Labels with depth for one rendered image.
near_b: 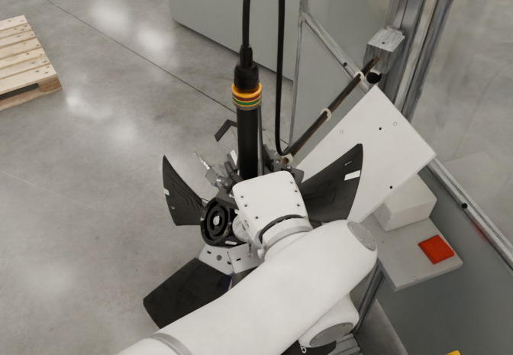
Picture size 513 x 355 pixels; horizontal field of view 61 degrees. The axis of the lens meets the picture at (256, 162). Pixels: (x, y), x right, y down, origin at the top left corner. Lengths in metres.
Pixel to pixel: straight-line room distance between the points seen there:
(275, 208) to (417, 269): 0.85
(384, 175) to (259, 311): 0.68
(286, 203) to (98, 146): 2.48
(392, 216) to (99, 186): 1.89
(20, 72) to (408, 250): 3.02
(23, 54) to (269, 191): 3.34
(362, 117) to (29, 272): 1.97
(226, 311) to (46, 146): 2.81
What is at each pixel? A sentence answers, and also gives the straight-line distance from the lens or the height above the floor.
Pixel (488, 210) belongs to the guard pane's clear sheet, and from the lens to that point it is 1.42.
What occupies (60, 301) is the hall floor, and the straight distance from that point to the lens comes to 2.46.
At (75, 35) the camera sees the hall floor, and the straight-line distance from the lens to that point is 4.24.
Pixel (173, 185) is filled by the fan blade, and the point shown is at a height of 1.10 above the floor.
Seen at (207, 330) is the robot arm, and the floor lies 1.66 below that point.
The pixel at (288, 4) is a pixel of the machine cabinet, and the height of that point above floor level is 0.63.
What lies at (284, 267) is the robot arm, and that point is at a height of 1.64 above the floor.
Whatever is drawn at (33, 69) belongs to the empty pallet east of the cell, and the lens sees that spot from 3.70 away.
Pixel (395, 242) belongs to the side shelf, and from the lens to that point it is 1.48.
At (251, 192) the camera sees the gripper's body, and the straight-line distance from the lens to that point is 0.68.
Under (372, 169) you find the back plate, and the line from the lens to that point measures 1.10.
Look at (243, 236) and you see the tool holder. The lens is 0.89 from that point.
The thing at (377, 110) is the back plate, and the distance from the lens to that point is 1.15.
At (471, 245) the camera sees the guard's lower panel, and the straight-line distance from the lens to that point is 1.52.
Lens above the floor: 2.06
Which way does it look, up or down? 48 degrees down
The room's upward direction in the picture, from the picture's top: straight up
